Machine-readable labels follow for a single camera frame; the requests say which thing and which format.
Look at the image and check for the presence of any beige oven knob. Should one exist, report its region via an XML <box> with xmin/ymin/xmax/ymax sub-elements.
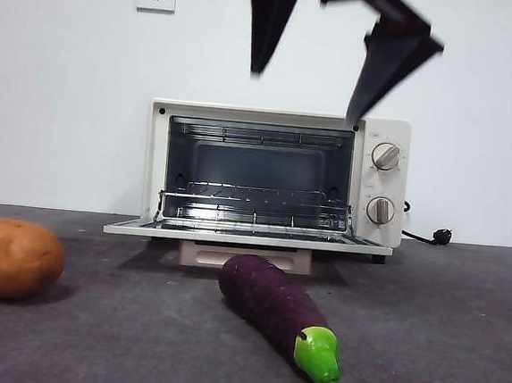
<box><xmin>364</xmin><ymin>194</ymin><xmax>397</xmax><ymax>227</ymax></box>
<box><xmin>368</xmin><ymin>141</ymin><xmax>403</xmax><ymax>172</ymax></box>

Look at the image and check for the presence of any white toaster oven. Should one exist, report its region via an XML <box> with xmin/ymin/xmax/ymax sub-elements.
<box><xmin>138</xmin><ymin>96</ymin><xmax>414</xmax><ymax>267</ymax></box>

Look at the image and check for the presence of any glass oven door beige handle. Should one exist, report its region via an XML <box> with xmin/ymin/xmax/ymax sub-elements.
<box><xmin>100</xmin><ymin>212</ymin><xmax>395</xmax><ymax>285</ymax></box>

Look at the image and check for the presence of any black power cable with plug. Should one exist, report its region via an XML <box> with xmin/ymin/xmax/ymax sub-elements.
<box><xmin>397</xmin><ymin>199</ymin><xmax>456</xmax><ymax>248</ymax></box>

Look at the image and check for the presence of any metal wire oven rack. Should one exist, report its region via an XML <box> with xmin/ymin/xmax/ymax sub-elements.
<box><xmin>156</xmin><ymin>176</ymin><xmax>358</xmax><ymax>237</ymax></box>

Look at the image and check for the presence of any purple eggplant green stem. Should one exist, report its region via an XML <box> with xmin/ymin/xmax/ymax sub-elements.
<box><xmin>209</xmin><ymin>251</ymin><xmax>352</xmax><ymax>383</ymax></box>

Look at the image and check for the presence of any brown potato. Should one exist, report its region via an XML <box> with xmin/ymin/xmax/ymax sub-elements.
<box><xmin>0</xmin><ymin>217</ymin><xmax>70</xmax><ymax>305</ymax></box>

